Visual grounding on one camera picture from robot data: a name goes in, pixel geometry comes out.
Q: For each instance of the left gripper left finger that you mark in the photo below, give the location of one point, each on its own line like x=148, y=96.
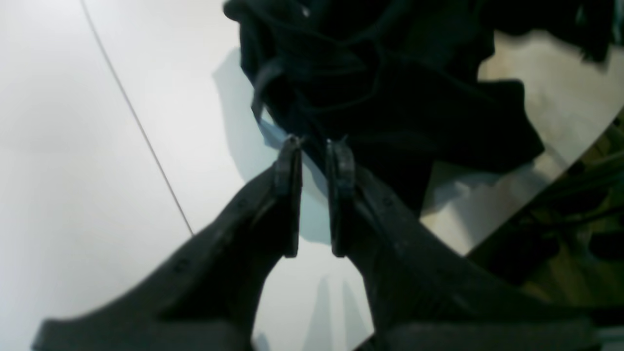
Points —
x=204, y=297

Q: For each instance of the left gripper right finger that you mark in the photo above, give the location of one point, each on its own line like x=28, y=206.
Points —
x=422, y=295

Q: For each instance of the black printed t-shirt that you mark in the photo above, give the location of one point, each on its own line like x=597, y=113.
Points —
x=398, y=79

